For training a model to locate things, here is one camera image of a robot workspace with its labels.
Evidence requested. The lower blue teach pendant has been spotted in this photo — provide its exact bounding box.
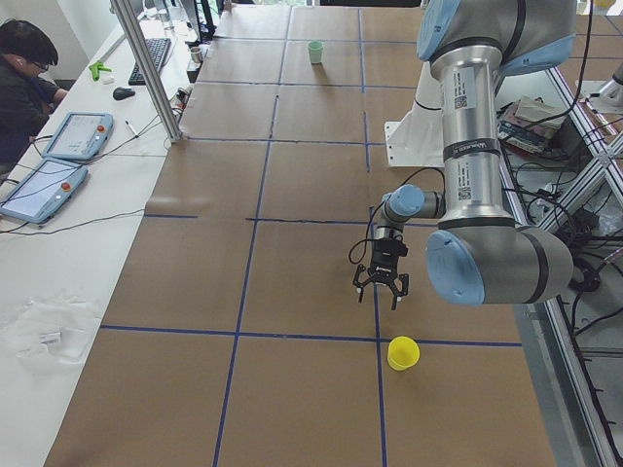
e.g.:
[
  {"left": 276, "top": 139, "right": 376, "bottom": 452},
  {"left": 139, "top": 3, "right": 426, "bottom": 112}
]
[{"left": 1, "top": 158, "right": 89, "bottom": 224}]

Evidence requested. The green plastic tool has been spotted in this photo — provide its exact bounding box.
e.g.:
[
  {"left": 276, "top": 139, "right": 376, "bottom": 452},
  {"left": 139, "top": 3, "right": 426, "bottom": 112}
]
[{"left": 89, "top": 60, "right": 111, "bottom": 82}]

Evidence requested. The stack of books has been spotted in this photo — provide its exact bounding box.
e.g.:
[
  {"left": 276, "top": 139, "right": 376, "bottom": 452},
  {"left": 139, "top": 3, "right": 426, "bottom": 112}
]
[{"left": 497, "top": 96, "right": 567, "bottom": 154}]

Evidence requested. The light green cup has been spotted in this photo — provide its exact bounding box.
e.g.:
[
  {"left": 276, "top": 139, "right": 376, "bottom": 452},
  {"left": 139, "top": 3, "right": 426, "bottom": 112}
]
[{"left": 308, "top": 41, "right": 323, "bottom": 65}]

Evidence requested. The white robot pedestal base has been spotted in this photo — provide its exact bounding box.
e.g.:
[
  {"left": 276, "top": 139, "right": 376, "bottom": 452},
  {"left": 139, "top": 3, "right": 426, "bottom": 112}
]
[{"left": 385, "top": 62, "right": 444, "bottom": 168}]

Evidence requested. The yellow cup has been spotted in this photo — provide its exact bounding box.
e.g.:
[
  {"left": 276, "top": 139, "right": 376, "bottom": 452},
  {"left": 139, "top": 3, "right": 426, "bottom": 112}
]
[{"left": 386, "top": 336, "right": 421, "bottom": 372}]

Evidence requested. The aluminium frame post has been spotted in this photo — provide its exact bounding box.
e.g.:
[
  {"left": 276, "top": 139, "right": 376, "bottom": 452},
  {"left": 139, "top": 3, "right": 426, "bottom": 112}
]
[{"left": 111, "top": 0, "right": 182, "bottom": 143}]

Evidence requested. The metal cup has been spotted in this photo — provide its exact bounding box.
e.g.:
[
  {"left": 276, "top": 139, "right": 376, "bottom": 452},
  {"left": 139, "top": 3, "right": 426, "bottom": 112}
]
[{"left": 190, "top": 47, "right": 203, "bottom": 64}]

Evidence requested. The seated person in black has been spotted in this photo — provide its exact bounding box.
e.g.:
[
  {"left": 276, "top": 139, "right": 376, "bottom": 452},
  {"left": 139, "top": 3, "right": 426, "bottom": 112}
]
[{"left": 1, "top": 19, "right": 67, "bottom": 174}]

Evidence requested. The black marker pen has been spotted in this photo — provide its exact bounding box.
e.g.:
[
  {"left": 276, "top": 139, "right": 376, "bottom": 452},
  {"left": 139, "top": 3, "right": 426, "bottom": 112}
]
[{"left": 125, "top": 120, "right": 139, "bottom": 138}]

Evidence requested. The black keyboard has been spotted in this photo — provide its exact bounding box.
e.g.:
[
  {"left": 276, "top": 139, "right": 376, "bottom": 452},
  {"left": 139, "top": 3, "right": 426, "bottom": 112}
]
[{"left": 128, "top": 38, "right": 171, "bottom": 86}]

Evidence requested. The black computer mouse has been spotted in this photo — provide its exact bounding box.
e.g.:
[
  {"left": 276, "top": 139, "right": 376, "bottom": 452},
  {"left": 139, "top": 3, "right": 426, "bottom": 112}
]
[{"left": 112, "top": 87, "right": 135, "bottom": 101}]

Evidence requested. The upper blue teach pendant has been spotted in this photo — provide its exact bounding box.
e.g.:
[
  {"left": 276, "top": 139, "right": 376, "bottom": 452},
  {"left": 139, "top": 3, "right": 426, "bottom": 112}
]
[{"left": 42, "top": 112, "right": 114, "bottom": 162}]

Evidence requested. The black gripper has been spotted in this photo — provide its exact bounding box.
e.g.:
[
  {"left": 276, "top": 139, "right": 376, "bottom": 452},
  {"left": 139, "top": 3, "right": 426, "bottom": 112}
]
[{"left": 352, "top": 238, "right": 410, "bottom": 310}]

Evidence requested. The clear plastic bag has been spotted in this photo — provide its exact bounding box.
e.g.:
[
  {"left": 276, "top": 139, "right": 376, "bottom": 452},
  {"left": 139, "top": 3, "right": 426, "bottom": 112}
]
[{"left": 1, "top": 295, "right": 102, "bottom": 375}]

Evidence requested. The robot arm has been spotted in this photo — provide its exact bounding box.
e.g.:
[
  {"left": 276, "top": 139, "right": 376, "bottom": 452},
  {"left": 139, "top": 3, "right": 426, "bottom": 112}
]
[{"left": 352, "top": 1, "right": 576, "bottom": 305}]

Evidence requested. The blue teach pendant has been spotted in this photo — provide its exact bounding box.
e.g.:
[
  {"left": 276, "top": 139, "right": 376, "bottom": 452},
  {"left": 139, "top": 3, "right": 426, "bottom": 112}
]
[
  {"left": 42, "top": 112, "right": 114, "bottom": 162},
  {"left": 1, "top": 158, "right": 89, "bottom": 224}
]

